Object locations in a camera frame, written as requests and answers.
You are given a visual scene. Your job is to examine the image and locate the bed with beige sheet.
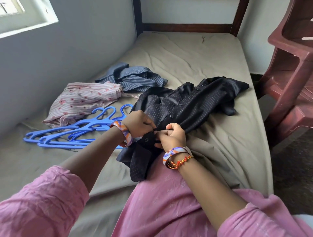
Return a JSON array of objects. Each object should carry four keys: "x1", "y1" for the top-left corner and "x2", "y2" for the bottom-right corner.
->
[{"x1": 0, "y1": 32, "x2": 275, "y2": 237}]

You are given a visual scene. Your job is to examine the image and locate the white trousers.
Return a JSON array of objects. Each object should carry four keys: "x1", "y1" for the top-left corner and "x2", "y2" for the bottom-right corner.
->
[{"x1": 293, "y1": 214, "x2": 313, "y2": 230}]

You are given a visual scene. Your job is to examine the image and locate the person's left forearm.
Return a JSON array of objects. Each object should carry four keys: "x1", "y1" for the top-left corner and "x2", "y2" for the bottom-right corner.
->
[{"x1": 59, "y1": 128, "x2": 127, "y2": 193}]

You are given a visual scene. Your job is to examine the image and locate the striped white purple bangle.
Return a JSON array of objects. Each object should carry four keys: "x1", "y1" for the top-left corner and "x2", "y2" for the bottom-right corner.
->
[{"x1": 162, "y1": 146, "x2": 194, "y2": 167}]

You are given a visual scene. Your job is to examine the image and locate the person's left hand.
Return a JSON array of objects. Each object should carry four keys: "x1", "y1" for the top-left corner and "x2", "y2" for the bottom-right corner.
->
[{"x1": 121, "y1": 110, "x2": 157, "y2": 140}]

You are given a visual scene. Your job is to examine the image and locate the white framed window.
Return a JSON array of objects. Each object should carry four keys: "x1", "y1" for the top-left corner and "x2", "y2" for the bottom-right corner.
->
[{"x1": 0, "y1": 0, "x2": 59, "y2": 40}]

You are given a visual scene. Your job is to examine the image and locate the blue striped shirt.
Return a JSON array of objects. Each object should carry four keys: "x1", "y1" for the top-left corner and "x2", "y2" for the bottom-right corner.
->
[{"x1": 94, "y1": 62, "x2": 168, "y2": 93}]

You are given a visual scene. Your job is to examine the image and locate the striped orange purple bangle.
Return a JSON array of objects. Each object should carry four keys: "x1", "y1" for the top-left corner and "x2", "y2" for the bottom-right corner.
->
[{"x1": 110, "y1": 120, "x2": 134, "y2": 148}]

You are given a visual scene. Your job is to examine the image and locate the person's right forearm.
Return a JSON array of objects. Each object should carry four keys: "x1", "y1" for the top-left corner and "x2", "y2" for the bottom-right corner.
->
[{"x1": 178, "y1": 156, "x2": 247, "y2": 230}]

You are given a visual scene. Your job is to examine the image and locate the pile of blue hangers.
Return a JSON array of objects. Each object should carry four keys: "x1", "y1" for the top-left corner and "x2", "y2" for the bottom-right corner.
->
[{"x1": 23, "y1": 104, "x2": 135, "y2": 150}]

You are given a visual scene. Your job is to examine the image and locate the maroon plastic chair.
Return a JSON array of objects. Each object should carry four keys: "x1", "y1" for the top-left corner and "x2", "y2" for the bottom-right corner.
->
[{"x1": 254, "y1": 0, "x2": 313, "y2": 147}]

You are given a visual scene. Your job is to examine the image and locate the dark wooden bed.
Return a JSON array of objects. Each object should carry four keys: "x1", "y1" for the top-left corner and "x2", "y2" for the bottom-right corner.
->
[{"x1": 0, "y1": 0, "x2": 275, "y2": 237}]

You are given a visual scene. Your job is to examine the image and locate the person's right hand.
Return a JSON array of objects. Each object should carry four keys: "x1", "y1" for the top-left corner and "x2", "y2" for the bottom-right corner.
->
[{"x1": 154, "y1": 122, "x2": 187, "y2": 153}]

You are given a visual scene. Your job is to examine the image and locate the pink floral striped garment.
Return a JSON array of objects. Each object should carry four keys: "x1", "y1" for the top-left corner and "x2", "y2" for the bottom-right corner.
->
[{"x1": 43, "y1": 81, "x2": 124, "y2": 129}]

